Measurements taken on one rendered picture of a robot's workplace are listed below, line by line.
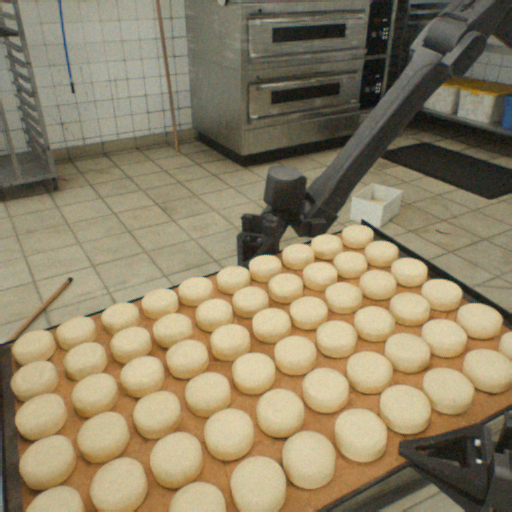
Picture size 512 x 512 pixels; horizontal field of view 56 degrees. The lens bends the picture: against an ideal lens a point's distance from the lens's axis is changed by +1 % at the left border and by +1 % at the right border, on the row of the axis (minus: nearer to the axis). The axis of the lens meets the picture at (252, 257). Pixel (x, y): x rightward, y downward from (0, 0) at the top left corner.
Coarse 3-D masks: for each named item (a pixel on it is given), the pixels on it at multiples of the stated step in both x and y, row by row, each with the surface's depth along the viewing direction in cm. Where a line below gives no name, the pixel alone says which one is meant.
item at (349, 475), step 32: (416, 288) 68; (96, 320) 68; (192, 320) 66; (352, 320) 63; (64, 352) 62; (160, 352) 61; (256, 352) 60; (320, 352) 59; (384, 352) 58; (64, 384) 58; (288, 384) 55; (416, 384) 54; (128, 416) 53; (192, 416) 52; (256, 416) 52; (320, 416) 51; (448, 416) 50; (480, 416) 49; (128, 448) 49; (256, 448) 48; (224, 480) 46; (288, 480) 45; (352, 480) 45
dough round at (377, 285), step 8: (368, 272) 69; (376, 272) 69; (384, 272) 68; (360, 280) 68; (368, 280) 67; (376, 280) 67; (384, 280) 67; (392, 280) 67; (360, 288) 68; (368, 288) 66; (376, 288) 65; (384, 288) 65; (392, 288) 66; (368, 296) 67; (376, 296) 66; (384, 296) 66; (392, 296) 67
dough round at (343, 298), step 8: (328, 288) 66; (336, 288) 66; (344, 288) 66; (352, 288) 66; (328, 296) 65; (336, 296) 65; (344, 296) 64; (352, 296) 64; (360, 296) 65; (328, 304) 65; (336, 304) 64; (344, 304) 63; (352, 304) 63; (360, 304) 65; (336, 312) 64; (344, 312) 64; (352, 312) 64
